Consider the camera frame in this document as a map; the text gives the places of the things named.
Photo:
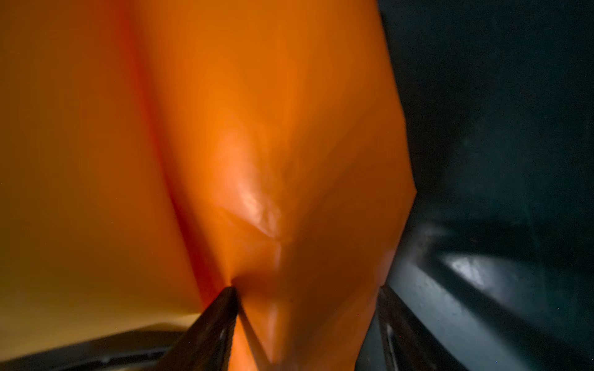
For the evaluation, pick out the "orange wrapping paper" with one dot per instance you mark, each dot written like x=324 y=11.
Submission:
x=154 y=153

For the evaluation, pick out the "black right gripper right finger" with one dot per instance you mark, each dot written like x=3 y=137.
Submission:
x=407 y=343

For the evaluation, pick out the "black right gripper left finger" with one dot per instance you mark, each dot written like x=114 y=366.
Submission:
x=206 y=345

